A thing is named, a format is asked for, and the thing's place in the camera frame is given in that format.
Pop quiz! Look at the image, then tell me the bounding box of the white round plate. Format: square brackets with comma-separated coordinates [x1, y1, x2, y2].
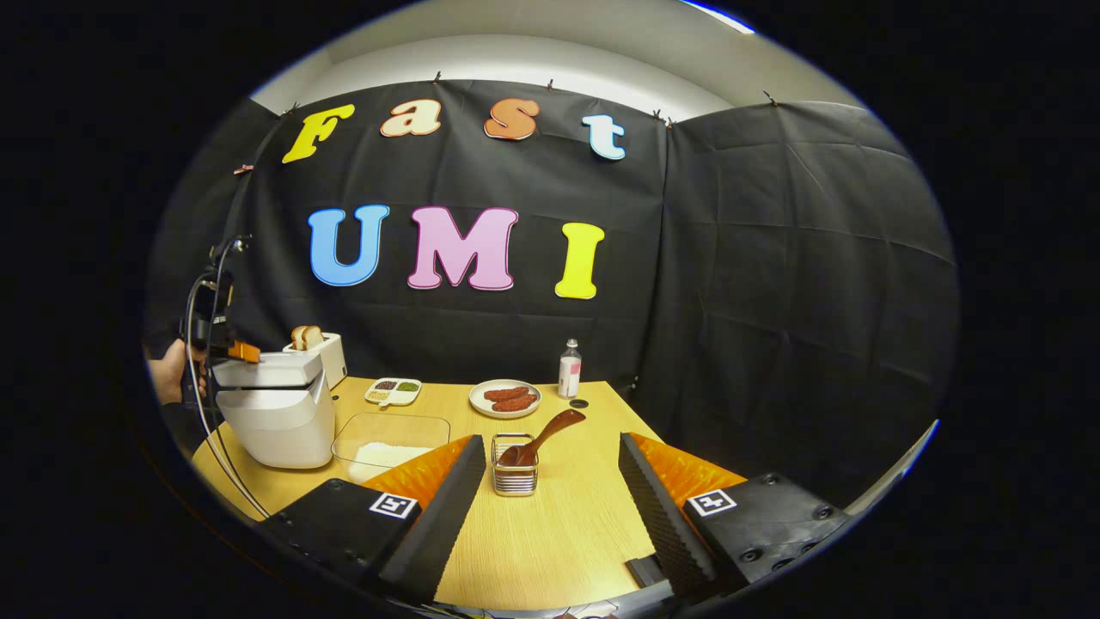
[469, 379, 542, 420]

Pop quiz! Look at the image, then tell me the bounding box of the dark wooden spoon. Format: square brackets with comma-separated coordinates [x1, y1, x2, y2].
[498, 408, 587, 468]

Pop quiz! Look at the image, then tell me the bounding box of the clear glass tray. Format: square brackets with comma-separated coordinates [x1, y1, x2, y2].
[332, 413, 451, 484]

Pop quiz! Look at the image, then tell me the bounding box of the clear bottle with pink label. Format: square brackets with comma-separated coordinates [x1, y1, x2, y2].
[559, 339, 583, 400]

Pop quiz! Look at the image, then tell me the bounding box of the metal wire chopstick holder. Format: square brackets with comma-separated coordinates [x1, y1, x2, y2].
[491, 432, 540, 498]

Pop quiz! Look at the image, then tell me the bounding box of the white toaster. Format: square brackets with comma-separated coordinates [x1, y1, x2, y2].
[284, 334, 349, 389]

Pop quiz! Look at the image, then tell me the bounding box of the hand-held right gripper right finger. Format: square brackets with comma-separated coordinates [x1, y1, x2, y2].
[619, 432, 852, 598]

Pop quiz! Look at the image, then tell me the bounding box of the white rice cooker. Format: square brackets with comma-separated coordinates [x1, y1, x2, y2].
[211, 351, 336, 469]

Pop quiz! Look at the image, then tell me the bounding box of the black cable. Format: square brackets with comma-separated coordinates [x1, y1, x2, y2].
[185, 258, 272, 521]

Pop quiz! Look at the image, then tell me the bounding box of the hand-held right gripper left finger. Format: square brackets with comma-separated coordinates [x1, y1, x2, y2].
[258, 434, 487, 603]

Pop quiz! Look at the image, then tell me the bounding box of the white divided grain dish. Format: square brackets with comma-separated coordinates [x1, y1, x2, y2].
[364, 377, 423, 408]

